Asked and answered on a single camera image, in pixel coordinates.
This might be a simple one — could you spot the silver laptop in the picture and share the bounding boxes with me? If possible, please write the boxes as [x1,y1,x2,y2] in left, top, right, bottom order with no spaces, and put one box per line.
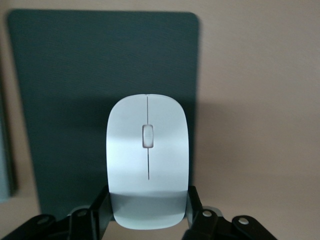
[0,37,13,201]

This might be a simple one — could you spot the black mouse pad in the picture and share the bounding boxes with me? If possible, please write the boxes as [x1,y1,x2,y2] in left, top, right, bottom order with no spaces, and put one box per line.
[6,8,201,221]

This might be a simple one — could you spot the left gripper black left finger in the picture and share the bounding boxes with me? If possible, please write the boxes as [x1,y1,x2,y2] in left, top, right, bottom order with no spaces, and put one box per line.
[0,185,114,240]

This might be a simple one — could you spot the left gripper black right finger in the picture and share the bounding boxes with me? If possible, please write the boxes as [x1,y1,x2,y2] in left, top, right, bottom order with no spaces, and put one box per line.
[182,185,277,240]

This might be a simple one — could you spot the white computer mouse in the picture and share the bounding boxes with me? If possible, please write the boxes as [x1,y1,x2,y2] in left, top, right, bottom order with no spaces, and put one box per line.
[106,93,189,230]

